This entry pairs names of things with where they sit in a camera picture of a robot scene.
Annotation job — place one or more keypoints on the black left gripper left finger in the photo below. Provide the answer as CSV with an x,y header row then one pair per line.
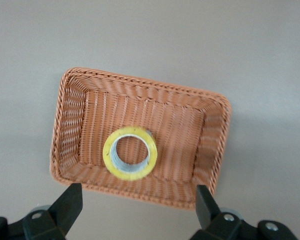
x,y
67,207

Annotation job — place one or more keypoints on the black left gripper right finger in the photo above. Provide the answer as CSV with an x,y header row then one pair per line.
x,y
206,210

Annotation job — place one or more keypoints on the yellow tape roll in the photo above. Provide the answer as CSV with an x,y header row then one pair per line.
x,y
110,160

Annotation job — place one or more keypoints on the brown wicker basket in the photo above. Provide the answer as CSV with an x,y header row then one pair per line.
x,y
175,130

